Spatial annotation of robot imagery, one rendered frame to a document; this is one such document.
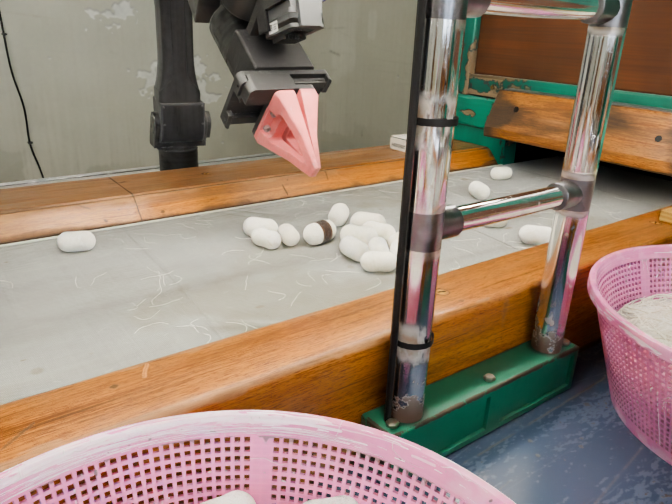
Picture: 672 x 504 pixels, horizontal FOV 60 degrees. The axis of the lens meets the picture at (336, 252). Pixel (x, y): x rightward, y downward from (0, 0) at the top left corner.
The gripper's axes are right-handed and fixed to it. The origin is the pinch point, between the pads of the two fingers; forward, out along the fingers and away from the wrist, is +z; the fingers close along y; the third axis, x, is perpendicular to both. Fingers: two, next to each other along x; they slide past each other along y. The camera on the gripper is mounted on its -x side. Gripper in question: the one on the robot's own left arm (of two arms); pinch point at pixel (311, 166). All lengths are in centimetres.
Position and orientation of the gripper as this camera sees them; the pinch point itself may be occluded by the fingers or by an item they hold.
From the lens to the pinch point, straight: 56.4
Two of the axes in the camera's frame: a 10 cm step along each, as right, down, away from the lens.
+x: -4.1, 5.1, 7.5
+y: 8.0, -1.9, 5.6
